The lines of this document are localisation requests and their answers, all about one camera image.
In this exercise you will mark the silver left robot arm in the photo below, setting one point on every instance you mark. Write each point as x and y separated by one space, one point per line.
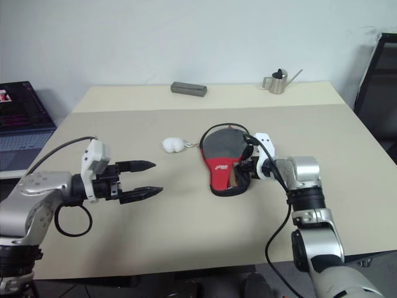
40 186

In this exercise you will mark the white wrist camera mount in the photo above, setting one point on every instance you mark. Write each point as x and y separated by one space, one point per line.
266 142
90 155

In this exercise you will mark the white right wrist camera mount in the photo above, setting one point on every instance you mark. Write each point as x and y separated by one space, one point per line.
266 142

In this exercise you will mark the black chair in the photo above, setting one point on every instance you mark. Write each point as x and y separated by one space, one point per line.
378 93

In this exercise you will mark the red and black mesh bag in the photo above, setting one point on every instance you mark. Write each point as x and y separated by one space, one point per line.
218 174

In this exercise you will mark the metal watering can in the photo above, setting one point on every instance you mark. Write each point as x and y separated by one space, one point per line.
277 83

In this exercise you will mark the grey rectangular box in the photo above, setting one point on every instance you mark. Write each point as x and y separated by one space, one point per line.
188 89

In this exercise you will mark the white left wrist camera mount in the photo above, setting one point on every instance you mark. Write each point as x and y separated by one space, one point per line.
90 155

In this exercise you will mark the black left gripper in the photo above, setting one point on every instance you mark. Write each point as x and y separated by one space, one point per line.
107 183

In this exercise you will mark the open dark laptop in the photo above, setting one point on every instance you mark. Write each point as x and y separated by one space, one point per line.
21 124

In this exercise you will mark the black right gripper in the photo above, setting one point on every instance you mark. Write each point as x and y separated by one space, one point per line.
249 155

